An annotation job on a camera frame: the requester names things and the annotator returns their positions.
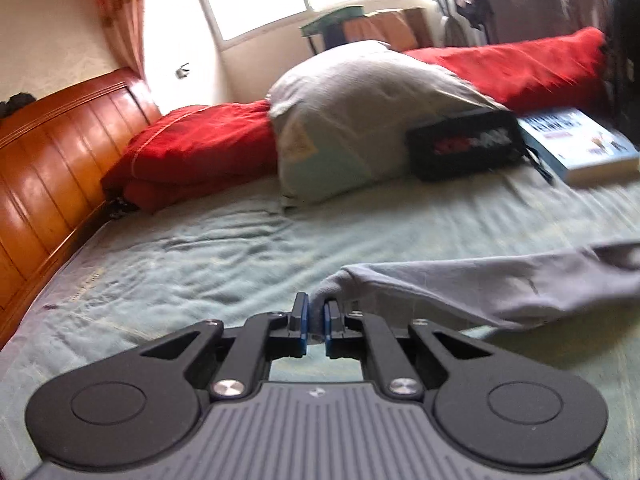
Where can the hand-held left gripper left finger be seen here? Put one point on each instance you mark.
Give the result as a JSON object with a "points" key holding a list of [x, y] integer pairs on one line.
{"points": [[299, 321]]}

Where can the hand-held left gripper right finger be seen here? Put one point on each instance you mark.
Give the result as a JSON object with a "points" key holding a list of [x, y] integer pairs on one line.
{"points": [[330, 331]]}

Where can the rack of hanging clothes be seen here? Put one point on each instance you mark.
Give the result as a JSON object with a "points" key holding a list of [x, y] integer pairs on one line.
{"points": [[525, 5]]}

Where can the light green bed sheet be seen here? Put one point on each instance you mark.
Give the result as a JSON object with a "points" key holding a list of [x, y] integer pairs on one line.
{"points": [[200, 260]]}

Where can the folded red blanket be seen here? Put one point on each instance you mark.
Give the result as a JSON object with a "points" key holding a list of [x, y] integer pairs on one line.
{"points": [[200, 150]]}

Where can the grey pillow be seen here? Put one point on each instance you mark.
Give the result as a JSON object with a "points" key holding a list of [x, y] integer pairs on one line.
{"points": [[350, 110]]}

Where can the black pouch with red print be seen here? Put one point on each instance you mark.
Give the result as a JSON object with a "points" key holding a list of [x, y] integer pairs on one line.
{"points": [[465, 150]]}

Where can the wooden headboard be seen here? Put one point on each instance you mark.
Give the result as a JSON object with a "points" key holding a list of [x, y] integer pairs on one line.
{"points": [[50, 170]]}

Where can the white and blue book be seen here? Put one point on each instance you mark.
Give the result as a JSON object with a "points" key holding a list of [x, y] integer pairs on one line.
{"points": [[575, 152]]}

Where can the green stool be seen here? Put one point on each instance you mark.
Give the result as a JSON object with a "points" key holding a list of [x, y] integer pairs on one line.
{"points": [[335, 15]]}

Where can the dark cloth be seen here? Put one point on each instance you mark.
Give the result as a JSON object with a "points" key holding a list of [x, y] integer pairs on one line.
{"points": [[15, 105]]}

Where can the orange patterned curtain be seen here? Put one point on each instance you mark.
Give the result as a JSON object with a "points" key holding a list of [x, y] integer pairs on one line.
{"points": [[120, 10]]}

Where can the black backpack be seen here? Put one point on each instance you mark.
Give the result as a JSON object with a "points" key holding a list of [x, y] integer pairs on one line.
{"points": [[625, 60]]}

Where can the small wall hook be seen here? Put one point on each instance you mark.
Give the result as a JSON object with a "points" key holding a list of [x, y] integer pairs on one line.
{"points": [[182, 70]]}

